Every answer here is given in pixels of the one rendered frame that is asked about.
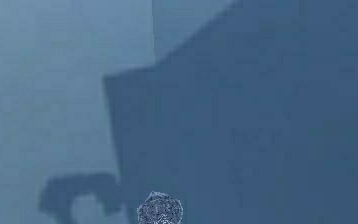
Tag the grey speckled round ball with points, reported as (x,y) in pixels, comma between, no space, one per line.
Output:
(159,210)

